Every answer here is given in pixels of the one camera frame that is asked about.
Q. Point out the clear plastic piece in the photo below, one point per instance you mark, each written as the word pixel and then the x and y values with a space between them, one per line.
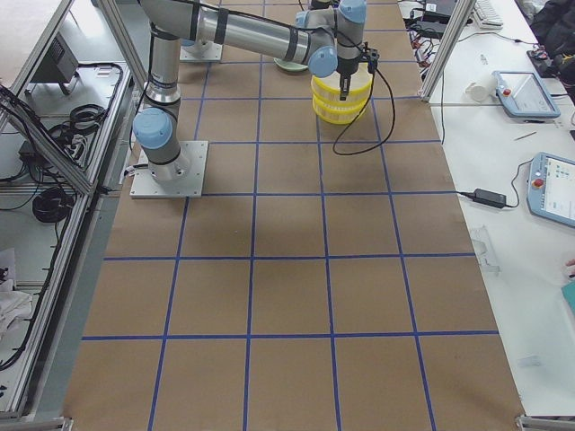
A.
pixel 484 251

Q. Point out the near teach pendant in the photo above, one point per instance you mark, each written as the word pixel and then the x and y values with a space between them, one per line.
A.
pixel 550 191

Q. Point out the green round plate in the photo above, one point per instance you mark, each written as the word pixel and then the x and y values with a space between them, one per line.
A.
pixel 289 67

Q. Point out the white cup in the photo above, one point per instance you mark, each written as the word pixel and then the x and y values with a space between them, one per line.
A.
pixel 482 88

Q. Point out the black control box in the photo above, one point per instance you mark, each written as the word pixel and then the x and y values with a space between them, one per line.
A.
pixel 59 66

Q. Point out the far teach pendant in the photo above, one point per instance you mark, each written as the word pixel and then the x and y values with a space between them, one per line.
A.
pixel 524 96

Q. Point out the aluminium frame post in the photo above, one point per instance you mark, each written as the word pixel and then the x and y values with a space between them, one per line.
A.
pixel 447 44

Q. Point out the teach pendant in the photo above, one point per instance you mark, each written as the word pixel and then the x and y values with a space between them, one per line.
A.
pixel 524 96
pixel 550 191

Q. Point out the black power adapter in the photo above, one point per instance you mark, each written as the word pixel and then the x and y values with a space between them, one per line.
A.
pixel 489 198

